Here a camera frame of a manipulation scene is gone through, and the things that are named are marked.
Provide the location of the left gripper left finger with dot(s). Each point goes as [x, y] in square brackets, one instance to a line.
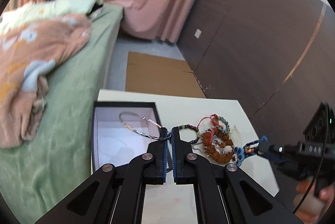
[146, 169]

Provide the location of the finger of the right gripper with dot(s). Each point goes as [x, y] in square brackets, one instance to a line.
[252, 146]
[256, 151]

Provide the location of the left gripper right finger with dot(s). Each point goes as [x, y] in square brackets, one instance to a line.
[194, 169]

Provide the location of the silver bangle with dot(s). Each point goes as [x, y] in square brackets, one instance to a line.
[141, 125]

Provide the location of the black jewelry box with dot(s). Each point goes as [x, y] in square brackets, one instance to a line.
[110, 141]

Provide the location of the person's right hand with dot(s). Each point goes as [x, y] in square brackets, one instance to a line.
[313, 208]

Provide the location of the flat brown cardboard sheet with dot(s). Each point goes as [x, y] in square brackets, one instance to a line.
[159, 75]

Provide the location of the green bed mattress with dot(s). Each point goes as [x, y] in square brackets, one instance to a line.
[38, 174]

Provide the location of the pink fleece blanket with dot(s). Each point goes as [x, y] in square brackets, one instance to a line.
[28, 54]

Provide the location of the pale green pillow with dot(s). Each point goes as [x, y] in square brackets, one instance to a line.
[32, 12]

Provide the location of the white wall plate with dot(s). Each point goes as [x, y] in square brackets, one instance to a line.
[197, 34]

